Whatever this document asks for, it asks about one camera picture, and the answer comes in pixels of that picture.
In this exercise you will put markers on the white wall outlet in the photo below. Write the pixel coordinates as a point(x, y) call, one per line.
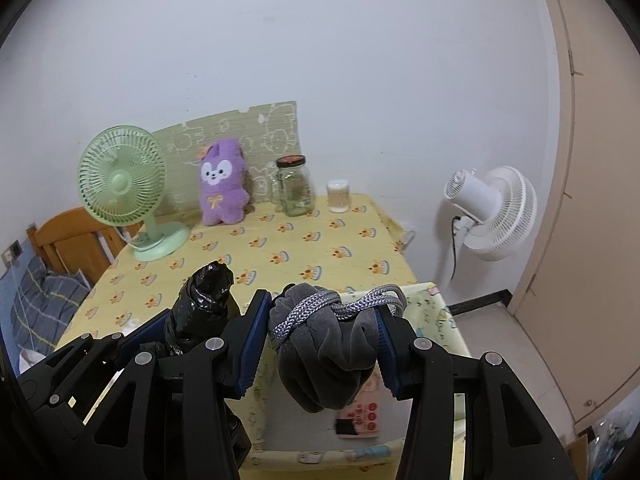
point(410, 240)

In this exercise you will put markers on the wall socket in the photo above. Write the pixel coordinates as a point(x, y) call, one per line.
point(12, 252)

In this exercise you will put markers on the green desk fan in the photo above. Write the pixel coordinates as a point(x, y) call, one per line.
point(120, 180)

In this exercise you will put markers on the white standing fan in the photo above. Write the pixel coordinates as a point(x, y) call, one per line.
point(475, 190)

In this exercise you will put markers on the white cloth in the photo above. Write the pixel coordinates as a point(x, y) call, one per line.
point(31, 360)

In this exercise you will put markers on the cotton swab container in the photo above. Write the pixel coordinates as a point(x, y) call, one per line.
point(338, 197)

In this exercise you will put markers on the cardboard box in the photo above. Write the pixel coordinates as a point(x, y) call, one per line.
point(577, 447)

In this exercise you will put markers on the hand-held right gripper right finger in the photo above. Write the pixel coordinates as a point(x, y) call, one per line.
point(387, 360)

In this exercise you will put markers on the black plastic bag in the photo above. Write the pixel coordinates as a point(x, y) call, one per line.
point(200, 300)

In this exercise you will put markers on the patterned fabric storage box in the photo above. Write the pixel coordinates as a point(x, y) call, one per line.
point(440, 320)

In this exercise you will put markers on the purple plush toy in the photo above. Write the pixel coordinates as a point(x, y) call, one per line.
point(222, 200)

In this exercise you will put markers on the green patterned board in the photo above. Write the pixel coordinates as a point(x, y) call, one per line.
point(270, 125)

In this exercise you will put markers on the glass jar with dark lid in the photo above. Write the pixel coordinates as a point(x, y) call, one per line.
point(295, 190)

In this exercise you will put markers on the blue bed sheet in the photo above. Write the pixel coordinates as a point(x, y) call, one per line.
point(12, 285)

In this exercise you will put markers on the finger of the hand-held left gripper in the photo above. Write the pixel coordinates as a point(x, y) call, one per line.
point(145, 332)

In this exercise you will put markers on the plaid grey cloth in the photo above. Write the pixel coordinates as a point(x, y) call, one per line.
point(45, 300)

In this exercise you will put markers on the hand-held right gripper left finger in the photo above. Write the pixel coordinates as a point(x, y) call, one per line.
point(250, 355)

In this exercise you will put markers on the clear plastic bag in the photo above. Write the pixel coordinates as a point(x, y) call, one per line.
point(615, 440)

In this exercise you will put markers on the beige door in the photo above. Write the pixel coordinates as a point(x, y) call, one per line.
point(600, 210)

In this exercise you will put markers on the pink printed packet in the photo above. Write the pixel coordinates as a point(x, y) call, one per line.
point(367, 417)

